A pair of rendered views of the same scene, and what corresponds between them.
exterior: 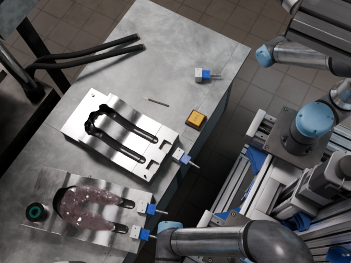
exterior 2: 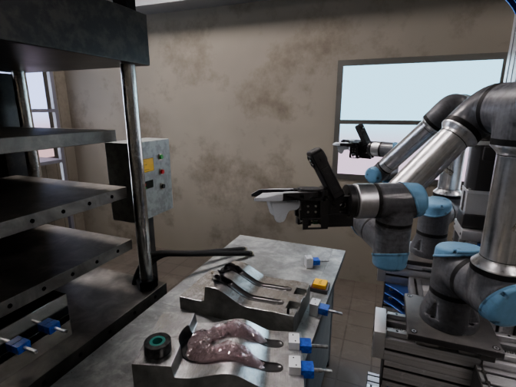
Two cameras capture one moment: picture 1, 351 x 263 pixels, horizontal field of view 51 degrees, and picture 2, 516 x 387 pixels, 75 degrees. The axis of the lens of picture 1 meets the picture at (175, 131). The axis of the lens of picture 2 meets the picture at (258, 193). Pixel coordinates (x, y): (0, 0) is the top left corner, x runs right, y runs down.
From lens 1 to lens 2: 118 cm
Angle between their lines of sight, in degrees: 56
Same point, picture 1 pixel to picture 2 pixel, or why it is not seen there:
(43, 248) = not seen: outside the picture
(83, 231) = (224, 365)
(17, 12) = (153, 205)
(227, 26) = not seen: hidden behind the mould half
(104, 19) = not seen: hidden behind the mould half
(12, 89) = (121, 286)
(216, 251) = (428, 156)
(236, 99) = (335, 353)
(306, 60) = (408, 140)
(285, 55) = (390, 155)
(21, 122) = (129, 306)
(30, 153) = (139, 325)
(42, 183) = (163, 324)
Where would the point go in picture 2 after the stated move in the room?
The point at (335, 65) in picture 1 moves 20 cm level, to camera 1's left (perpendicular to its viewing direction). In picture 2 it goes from (431, 117) to (385, 117)
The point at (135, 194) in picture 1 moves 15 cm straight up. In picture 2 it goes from (279, 334) to (280, 296)
